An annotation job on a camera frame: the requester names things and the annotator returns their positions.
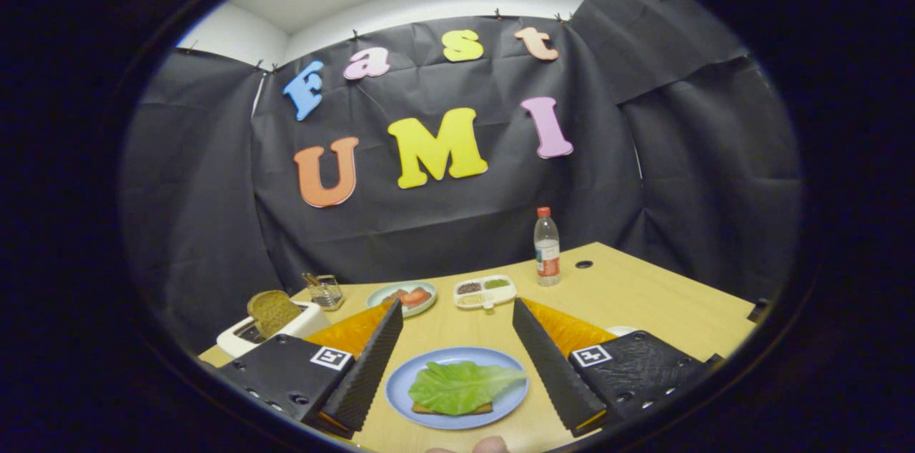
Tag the green lettuce leaf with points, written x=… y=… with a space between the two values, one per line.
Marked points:
x=461 y=387

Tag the blue round plate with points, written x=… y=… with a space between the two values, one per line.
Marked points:
x=457 y=355

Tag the clear red-capped water bottle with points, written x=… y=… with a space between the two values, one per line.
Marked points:
x=547 y=253

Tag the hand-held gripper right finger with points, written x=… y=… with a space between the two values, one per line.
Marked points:
x=550 y=374

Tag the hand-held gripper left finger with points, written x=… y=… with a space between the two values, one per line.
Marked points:
x=368 y=367

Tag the black backdrop cloth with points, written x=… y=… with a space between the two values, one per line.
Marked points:
x=429 y=239

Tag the red tomato slice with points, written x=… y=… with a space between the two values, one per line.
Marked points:
x=416 y=296

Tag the brown bread slice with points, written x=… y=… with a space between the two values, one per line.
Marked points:
x=429 y=410
x=275 y=311

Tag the white square plate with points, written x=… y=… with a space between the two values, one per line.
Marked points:
x=620 y=331

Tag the dark red food slice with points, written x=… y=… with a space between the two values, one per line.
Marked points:
x=394 y=294

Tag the white toaster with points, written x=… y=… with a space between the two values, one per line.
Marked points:
x=232 y=347

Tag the white divided seasoning dish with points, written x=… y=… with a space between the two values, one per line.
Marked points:
x=486 y=296

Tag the light green round plate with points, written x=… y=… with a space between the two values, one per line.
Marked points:
x=379 y=298

